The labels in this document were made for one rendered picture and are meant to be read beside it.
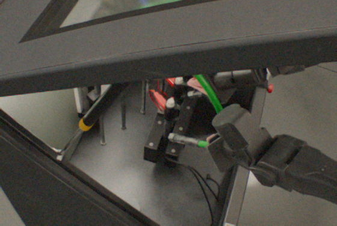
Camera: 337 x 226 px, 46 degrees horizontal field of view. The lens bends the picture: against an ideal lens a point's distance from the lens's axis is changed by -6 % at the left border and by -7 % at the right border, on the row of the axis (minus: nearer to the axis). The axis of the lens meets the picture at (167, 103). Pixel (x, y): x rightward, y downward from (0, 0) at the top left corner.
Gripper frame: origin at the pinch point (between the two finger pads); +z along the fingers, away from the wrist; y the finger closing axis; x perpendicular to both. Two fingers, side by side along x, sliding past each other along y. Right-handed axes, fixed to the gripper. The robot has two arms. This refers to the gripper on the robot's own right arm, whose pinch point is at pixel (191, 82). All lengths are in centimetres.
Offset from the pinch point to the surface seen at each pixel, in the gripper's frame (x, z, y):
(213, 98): 11.0, -15.2, 2.0
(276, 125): -103, 72, -100
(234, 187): 1.6, 6.5, -35.0
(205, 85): 10.7, -15.0, 5.1
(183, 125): -6.1, 20.0, -17.4
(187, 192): 4.5, 23.5, -35.2
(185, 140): 10.3, 1.1, -9.0
